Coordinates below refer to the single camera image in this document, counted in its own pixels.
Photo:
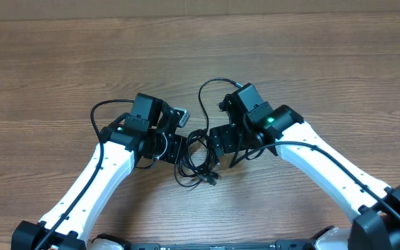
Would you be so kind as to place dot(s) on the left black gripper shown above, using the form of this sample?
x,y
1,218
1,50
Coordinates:
x,y
178,146

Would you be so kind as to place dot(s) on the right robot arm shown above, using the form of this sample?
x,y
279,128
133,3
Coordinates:
x,y
371,205

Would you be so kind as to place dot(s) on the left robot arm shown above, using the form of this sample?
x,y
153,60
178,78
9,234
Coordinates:
x,y
147,131

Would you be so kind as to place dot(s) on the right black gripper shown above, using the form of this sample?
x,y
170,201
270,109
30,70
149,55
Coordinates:
x,y
222,142

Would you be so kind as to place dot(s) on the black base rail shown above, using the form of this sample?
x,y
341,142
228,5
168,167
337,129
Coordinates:
x,y
217,246

